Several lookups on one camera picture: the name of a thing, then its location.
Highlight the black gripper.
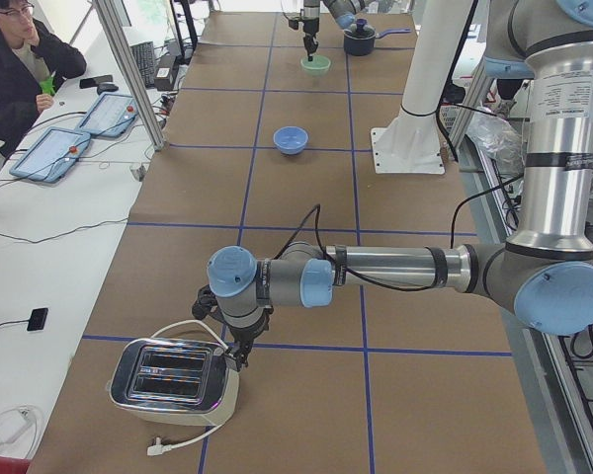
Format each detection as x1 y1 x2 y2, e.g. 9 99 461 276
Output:
224 315 268 370
302 18 318 58

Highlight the green bowl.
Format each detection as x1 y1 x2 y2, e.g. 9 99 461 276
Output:
300 54 331 77

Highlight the blue bowl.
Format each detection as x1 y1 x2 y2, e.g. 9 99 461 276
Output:
273 126 309 155

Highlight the dark blue saucepan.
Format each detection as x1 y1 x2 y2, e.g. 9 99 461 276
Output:
343 22 411 56

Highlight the glass pot lid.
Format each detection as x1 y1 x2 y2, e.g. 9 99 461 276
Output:
344 18 376 40

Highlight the white toaster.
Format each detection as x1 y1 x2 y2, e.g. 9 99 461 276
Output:
109 338 239 427

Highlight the black keyboard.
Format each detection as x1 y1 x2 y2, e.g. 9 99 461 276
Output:
129 41 156 88

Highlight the small black device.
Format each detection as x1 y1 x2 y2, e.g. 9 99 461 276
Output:
27 307 48 332

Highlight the crumpled plastic bag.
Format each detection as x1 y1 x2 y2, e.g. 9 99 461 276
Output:
466 115 524 176

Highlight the black computer mouse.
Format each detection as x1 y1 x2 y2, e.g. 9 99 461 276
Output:
96 82 119 95

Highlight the far blue teach pendant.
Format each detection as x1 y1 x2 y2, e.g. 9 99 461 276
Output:
75 92 137 138

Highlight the blue teach pendant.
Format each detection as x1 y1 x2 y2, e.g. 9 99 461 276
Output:
9 127 91 184
75 92 137 138

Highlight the black smartphone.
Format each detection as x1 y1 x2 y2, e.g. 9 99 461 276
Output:
79 74 113 89

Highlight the near blue teach pendant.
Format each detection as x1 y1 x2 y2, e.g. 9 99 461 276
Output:
9 127 91 184

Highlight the seated person in black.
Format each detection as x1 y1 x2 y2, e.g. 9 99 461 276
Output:
0 1 87 158

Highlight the white toaster power cable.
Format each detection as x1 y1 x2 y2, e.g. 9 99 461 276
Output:
145 319 228 458

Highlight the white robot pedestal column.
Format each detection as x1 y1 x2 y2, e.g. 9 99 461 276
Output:
371 0 475 175

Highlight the aluminium frame post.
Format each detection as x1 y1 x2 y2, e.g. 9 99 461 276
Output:
92 0 165 151

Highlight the aluminium frame workbench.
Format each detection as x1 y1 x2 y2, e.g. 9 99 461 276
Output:
444 48 593 474

